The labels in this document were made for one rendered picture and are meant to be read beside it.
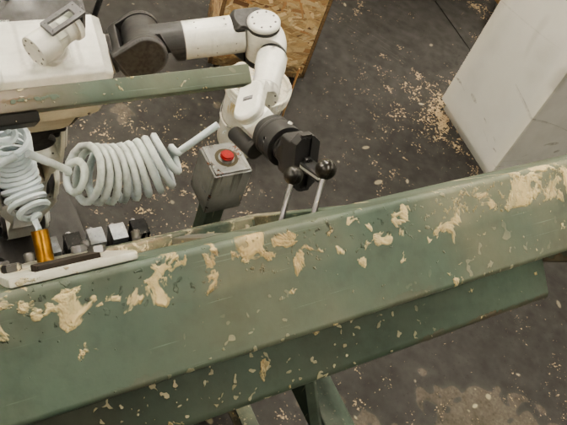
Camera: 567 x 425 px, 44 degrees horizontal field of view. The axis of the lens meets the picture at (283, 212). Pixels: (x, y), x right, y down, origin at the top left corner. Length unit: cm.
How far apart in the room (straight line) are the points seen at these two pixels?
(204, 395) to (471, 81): 319
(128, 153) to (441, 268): 33
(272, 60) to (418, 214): 98
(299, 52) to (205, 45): 194
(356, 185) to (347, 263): 278
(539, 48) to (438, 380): 158
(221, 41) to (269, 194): 162
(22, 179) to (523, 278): 72
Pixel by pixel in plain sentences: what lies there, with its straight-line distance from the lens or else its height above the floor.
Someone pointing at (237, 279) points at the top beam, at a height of 190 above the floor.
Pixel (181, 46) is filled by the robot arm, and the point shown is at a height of 135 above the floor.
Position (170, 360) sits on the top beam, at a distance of 58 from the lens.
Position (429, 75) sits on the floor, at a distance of 428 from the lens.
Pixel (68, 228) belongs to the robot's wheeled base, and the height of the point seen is 17.
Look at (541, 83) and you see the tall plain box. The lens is 350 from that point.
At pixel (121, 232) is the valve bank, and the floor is 76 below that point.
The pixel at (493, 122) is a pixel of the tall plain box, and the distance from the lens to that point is 374.
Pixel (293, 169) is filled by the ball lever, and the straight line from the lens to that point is 133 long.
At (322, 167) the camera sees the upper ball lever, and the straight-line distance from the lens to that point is 122.
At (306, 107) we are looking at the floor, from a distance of 369.
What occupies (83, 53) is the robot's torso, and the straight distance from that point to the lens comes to 161.
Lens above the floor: 239
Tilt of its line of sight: 49 degrees down
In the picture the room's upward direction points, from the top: 24 degrees clockwise
